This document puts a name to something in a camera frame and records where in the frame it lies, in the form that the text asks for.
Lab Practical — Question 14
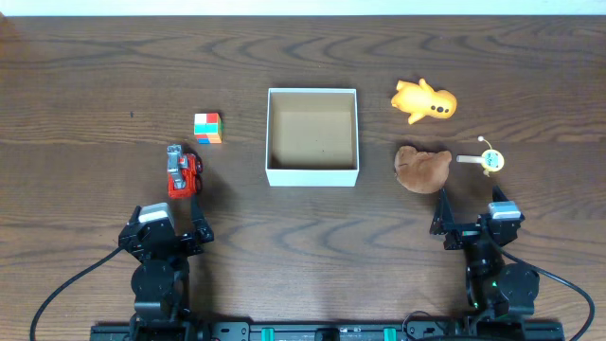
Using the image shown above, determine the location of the multicolour puzzle cube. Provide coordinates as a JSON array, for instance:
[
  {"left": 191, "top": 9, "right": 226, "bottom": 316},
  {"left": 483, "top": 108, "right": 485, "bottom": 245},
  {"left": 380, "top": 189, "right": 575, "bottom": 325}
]
[{"left": 194, "top": 113, "right": 223, "bottom": 144}]

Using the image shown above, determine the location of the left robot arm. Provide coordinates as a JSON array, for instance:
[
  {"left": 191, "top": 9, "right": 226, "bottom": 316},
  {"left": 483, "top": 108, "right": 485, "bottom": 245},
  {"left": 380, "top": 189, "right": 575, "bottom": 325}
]
[{"left": 118, "top": 196, "right": 214, "bottom": 322}]

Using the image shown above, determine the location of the white cardboard box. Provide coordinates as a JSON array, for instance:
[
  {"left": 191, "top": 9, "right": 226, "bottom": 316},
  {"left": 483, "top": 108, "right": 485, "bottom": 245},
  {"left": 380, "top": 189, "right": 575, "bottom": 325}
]
[{"left": 265, "top": 88, "right": 360, "bottom": 187}]

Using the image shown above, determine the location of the orange rubber animal toy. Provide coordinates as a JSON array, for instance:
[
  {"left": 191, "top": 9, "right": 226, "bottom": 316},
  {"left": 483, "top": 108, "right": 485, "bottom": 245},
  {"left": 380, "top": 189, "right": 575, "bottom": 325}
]
[{"left": 390, "top": 79, "right": 457, "bottom": 125}]

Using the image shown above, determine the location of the black mounting rail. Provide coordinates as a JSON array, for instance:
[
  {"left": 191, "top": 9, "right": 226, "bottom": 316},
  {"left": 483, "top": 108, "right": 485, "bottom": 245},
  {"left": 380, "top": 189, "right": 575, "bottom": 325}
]
[{"left": 90, "top": 318, "right": 564, "bottom": 341}]

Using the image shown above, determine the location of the brown plush toy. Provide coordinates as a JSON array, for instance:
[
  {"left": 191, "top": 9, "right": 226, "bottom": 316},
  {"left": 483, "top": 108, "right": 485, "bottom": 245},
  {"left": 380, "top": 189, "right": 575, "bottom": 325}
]
[{"left": 394, "top": 146, "right": 453, "bottom": 194}]

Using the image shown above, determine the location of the red toy truck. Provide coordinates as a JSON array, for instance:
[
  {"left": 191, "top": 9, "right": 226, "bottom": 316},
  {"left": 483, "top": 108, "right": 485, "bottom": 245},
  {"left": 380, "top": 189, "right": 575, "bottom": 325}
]
[{"left": 167, "top": 144, "right": 203, "bottom": 199}]

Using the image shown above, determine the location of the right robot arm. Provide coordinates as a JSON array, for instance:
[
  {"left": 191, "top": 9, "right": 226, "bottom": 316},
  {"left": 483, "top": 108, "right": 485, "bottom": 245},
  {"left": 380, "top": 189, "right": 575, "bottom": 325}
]
[{"left": 430, "top": 187, "right": 540, "bottom": 318}]

